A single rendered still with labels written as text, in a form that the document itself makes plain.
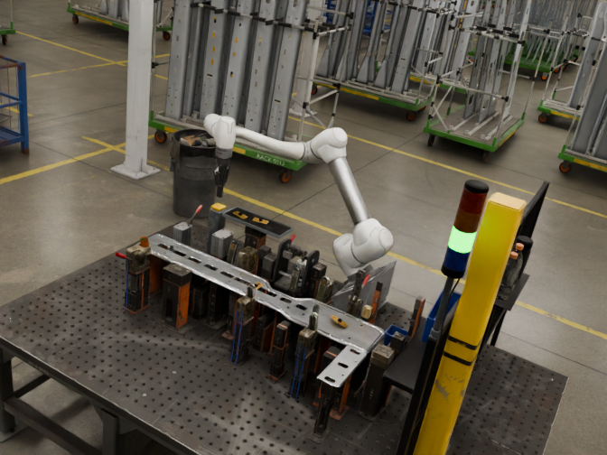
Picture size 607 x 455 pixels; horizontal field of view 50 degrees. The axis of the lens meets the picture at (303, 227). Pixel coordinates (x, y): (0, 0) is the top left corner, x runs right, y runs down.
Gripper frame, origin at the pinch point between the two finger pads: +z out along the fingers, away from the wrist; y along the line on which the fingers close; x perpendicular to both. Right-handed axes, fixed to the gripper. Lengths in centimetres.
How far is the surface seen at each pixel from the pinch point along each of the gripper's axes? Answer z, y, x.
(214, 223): 18.1, 3.8, 1.1
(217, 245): 18.7, 22.0, 16.8
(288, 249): 9, 15, 55
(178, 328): 53, 54, 20
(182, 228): 18.9, 20.3, -7.5
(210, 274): 25, 40, 26
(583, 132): 65, -655, 118
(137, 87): 32, -202, -246
